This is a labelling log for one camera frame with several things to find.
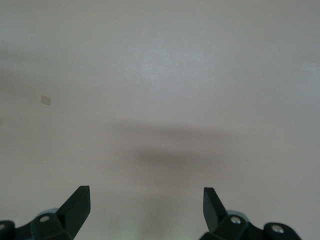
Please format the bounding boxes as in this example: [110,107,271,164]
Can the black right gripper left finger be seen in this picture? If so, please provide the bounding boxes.
[0,185,91,240]

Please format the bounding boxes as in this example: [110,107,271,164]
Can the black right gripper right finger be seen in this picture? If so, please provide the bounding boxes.
[199,187,301,240]

